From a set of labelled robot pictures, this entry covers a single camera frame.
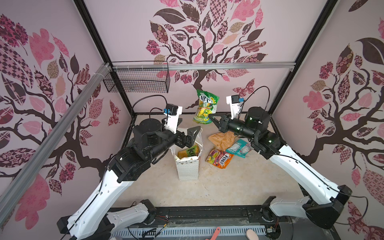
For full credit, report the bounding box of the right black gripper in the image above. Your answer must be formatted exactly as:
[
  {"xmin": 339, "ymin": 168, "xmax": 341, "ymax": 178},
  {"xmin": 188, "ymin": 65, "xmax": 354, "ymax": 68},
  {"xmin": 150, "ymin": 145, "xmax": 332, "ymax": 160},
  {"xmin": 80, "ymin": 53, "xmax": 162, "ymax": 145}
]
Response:
[{"xmin": 208, "ymin": 113, "xmax": 257, "ymax": 144}]

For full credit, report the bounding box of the yellow snack packet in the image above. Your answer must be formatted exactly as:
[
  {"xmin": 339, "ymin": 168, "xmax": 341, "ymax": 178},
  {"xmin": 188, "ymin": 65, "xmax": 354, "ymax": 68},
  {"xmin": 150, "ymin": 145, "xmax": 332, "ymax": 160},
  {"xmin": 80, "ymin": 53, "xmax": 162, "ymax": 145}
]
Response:
[{"xmin": 178, "ymin": 145, "xmax": 200, "ymax": 159}]

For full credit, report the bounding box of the green snack packet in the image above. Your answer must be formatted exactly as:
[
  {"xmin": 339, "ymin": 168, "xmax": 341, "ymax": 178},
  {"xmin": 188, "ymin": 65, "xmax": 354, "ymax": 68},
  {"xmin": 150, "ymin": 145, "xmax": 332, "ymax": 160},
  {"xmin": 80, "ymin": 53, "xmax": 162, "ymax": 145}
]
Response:
[{"xmin": 193, "ymin": 90, "xmax": 220, "ymax": 124}]

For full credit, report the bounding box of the orange-brown snack bag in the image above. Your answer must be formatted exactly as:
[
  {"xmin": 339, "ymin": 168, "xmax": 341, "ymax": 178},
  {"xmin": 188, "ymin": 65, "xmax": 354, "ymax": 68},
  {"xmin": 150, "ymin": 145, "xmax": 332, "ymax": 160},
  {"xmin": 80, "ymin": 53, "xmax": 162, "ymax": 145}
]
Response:
[{"xmin": 208, "ymin": 132, "xmax": 236, "ymax": 151}]

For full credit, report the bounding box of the white patterned paper gift bag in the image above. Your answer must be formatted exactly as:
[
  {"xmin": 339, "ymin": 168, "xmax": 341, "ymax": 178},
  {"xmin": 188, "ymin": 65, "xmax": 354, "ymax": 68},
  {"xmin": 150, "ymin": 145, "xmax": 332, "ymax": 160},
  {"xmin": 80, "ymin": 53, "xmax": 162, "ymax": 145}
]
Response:
[{"xmin": 170, "ymin": 129, "xmax": 204, "ymax": 182}]

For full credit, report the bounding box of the teal pink snack packet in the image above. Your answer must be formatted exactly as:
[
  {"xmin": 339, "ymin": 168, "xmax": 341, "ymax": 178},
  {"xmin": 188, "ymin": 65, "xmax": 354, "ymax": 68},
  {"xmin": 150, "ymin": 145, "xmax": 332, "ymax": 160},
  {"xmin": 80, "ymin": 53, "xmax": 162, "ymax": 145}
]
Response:
[{"xmin": 226, "ymin": 139, "xmax": 253, "ymax": 158}]

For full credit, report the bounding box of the orange candy snack packet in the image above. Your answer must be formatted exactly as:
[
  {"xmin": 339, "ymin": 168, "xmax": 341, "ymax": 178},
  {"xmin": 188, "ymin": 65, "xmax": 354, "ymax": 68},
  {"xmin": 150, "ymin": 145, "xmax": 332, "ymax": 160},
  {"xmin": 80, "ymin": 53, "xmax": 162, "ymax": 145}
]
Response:
[{"xmin": 206, "ymin": 148, "xmax": 234, "ymax": 169}]

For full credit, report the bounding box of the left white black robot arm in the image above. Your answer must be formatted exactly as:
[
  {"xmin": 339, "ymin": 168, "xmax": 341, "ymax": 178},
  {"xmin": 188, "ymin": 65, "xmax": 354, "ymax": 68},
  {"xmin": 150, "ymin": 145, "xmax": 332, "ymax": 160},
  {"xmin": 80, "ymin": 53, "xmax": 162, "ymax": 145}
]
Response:
[{"xmin": 57, "ymin": 119, "xmax": 201, "ymax": 240}]

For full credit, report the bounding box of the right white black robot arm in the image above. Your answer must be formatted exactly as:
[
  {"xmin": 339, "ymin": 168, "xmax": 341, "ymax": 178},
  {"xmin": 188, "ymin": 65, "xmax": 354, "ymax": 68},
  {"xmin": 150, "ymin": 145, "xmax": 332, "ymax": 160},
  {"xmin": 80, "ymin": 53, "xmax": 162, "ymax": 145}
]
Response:
[{"xmin": 209, "ymin": 107, "xmax": 352, "ymax": 230}]

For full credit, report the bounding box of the beige oval object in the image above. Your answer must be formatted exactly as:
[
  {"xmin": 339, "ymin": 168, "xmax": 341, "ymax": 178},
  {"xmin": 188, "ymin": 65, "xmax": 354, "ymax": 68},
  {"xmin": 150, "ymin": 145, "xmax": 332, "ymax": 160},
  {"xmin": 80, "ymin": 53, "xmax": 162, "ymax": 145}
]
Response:
[{"xmin": 246, "ymin": 229, "xmax": 259, "ymax": 240}]

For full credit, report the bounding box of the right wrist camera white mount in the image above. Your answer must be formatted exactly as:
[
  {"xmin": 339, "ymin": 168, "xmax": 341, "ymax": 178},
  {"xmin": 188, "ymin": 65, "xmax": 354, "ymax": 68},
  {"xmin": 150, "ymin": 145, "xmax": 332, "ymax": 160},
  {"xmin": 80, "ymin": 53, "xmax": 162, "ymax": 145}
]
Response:
[{"xmin": 226, "ymin": 95, "xmax": 244, "ymax": 120}]

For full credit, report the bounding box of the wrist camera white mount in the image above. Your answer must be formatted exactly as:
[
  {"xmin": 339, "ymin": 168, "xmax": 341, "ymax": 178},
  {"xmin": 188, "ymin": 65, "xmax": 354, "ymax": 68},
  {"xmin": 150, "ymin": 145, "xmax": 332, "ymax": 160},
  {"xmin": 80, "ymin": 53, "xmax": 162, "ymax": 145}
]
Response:
[
  {"xmin": 226, "ymin": 95, "xmax": 244, "ymax": 120},
  {"xmin": 164, "ymin": 104, "xmax": 183, "ymax": 134}
]

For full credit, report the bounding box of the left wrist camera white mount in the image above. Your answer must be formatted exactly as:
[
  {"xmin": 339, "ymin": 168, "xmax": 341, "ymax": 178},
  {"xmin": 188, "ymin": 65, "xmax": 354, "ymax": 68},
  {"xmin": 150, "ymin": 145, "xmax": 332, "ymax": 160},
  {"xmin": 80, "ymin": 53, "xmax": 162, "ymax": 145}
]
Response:
[{"xmin": 164, "ymin": 104, "xmax": 183, "ymax": 134}]

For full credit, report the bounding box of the horizontal aluminium rail back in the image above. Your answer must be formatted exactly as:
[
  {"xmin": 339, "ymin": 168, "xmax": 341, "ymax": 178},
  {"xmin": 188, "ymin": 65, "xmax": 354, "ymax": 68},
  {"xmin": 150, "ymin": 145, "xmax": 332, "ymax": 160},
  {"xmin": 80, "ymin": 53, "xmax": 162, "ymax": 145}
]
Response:
[{"xmin": 113, "ymin": 62, "xmax": 296, "ymax": 71}]

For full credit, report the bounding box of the black wire mesh basket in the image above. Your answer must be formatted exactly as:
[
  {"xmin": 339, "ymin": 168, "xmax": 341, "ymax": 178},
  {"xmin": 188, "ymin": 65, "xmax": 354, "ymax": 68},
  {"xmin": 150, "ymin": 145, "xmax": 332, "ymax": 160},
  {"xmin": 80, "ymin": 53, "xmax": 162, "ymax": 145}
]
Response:
[{"xmin": 103, "ymin": 60, "xmax": 171, "ymax": 93}]

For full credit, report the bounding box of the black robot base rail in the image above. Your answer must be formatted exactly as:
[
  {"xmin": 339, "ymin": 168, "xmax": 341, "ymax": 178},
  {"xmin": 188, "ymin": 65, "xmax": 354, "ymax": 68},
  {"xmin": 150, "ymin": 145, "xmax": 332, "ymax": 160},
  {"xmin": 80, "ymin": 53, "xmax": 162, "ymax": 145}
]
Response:
[{"xmin": 80, "ymin": 203, "xmax": 341, "ymax": 240}]

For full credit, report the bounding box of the pink plastic tool handle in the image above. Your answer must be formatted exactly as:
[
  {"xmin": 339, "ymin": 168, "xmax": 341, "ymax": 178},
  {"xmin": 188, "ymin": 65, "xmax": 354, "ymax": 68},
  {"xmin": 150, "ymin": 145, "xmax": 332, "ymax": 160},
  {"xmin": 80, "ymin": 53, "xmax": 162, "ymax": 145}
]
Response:
[{"xmin": 206, "ymin": 227, "xmax": 221, "ymax": 240}]

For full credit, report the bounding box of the grey slotted cable duct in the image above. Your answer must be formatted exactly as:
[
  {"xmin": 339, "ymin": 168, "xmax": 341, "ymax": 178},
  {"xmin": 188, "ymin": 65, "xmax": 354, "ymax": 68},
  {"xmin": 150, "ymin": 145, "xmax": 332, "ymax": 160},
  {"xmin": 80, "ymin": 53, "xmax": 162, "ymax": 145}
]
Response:
[{"xmin": 111, "ymin": 226, "xmax": 267, "ymax": 240}]

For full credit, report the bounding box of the diagonal aluminium rail left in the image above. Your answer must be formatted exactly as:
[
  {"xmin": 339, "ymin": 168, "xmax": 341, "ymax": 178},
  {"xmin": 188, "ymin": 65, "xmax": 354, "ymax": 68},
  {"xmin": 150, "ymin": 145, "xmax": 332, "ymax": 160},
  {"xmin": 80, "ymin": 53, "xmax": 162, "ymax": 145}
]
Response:
[{"xmin": 1, "ymin": 63, "xmax": 111, "ymax": 224}]

